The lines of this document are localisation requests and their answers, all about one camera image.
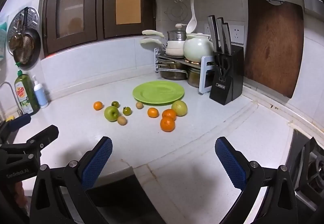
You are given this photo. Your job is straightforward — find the white plastic ladle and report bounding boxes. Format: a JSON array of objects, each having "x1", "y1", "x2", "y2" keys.
[{"x1": 185, "y1": 0, "x2": 198, "y2": 34}]

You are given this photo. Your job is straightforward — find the tall steel pot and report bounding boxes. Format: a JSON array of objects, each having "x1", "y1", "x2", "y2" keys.
[{"x1": 187, "y1": 67, "x2": 201, "y2": 88}]

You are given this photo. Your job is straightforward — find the teal wall sheet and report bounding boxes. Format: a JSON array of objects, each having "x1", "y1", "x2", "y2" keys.
[{"x1": 0, "y1": 14, "x2": 9, "y2": 62}]

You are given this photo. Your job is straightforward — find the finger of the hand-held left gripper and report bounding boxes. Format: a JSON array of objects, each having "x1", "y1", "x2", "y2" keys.
[
  {"x1": 0, "y1": 114, "x2": 31, "y2": 144},
  {"x1": 25, "y1": 125, "x2": 59, "y2": 150}
]

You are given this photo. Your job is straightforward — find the green pear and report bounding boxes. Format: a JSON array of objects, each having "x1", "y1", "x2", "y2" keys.
[{"x1": 104, "y1": 106, "x2": 120, "y2": 122}]

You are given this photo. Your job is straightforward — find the brown wooden cutting board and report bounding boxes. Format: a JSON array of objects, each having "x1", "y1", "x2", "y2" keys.
[{"x1": 243, "y1": 0, "x2": 305, "y2": 99}]

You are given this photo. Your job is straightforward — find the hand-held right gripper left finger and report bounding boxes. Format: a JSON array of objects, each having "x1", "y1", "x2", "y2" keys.
[{"x1": 30, "y1": 136, "x2": 113, "y2": 224}]

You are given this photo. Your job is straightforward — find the grey pot rack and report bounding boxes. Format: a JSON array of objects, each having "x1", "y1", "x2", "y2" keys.
[{"x1": 154, "y1": 47, "x2": 215, "y2": 94}]

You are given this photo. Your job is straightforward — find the steel-handled knife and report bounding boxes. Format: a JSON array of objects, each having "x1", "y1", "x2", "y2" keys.
[
  {"x1": 216, "y1": 17, "x2": 227, "y2": 53},
  {"x1": 222, "y1": 22, "x2": 233, "y2": 55},
  {"x1": 207, "y1": 15, "x2": 221, "y2": 52}
]

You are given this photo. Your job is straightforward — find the copper mesh strainer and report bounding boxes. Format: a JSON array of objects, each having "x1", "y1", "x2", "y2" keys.
[{"x1": 9, "y1": 33, "x2": 34, "y2": 64}]

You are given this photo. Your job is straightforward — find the green dish soap bottle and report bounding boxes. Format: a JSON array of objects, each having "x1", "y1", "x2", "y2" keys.
[{"x1": 14, "y1": 62, "x2": 40, "y2": 116}]

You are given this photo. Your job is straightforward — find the steel pot with glass lid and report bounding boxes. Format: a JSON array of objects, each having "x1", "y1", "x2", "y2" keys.
[{"x1": 166, "y1": 23, "x2": 188, "y2": 42}]

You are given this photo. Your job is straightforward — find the white ceramic pot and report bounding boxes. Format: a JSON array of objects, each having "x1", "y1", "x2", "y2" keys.
[{"x1": 183, "y1": 33, "x2": 213, "y2": 62}]

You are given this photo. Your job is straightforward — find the pale yellow-green apple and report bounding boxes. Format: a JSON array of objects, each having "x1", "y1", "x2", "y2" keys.
[{"x1": 171, "y1": 100, "x2": 188, "y2": 116}]

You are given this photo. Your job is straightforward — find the black frying pan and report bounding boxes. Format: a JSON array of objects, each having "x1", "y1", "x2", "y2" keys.
[{"x1": 13, "y1": 7, "x2": 41, "y2": 70}]

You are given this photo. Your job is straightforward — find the steel faucet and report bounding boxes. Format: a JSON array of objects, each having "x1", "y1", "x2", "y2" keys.
[{"x1": 0, "y1": 82, "x2": 22, "y2": 119}]

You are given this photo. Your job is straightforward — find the steel range hood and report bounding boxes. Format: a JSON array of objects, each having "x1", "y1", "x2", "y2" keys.
[{"x1": 302, "y1": 0, "x2": 324, "y2": 15}]

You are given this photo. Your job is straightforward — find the black kitchen scissors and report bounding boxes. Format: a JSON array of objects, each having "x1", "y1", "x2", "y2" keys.
[{"x1": 218, "y1": 55, "x2": 229, "y2": 80}]

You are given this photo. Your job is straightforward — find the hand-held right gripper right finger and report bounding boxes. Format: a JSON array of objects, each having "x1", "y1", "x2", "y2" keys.
[{"x1": 215, "y1": 137, "x2": 299, "y2": 224}]

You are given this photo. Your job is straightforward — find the white blue pump bottle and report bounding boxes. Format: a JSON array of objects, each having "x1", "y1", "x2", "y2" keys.
[{"x1": 32, "y1": 75, "x2": 49, "y2": 109}]

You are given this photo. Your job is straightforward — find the perforated metal steamer tray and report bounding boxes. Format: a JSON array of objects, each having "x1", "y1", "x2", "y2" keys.
[{"x1": 6, "y1": 7, "x2": 40, "y2": 56}]

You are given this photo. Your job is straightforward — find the wide steel pot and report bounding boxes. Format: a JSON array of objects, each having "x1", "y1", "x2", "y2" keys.
[{"x1": 159, "y1": 62, "x2": 188, "y2": 81}]

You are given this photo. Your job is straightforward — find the person's left hand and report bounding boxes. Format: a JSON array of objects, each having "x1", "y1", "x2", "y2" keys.
[{"x1": 15, "y1": 183, "x2": 27, "y2": 205}]

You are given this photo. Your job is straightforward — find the black knife block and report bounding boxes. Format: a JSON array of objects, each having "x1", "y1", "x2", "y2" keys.
[{"x1": 209, "y1": 45, "x2": 245, "y2": 106}]

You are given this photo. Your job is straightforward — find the black gas stove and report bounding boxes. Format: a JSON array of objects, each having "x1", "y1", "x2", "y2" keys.
[{"x1": 285, "y1": 129, "x2": 324, "y2": 212}]

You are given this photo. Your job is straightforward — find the cream saucepan with handle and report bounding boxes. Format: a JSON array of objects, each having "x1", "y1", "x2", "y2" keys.
[
  {"x1": 142, "y1": 30, "x2": 187, "y2": 50},
  {"x1": 140, "y1": 38, "x2": 186, "y2": 58}
]

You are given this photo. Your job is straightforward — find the green plate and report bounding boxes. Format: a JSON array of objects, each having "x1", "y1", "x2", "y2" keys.
[{"x1": 132, "y1": 81, "x2": 186, "y2": 106}]

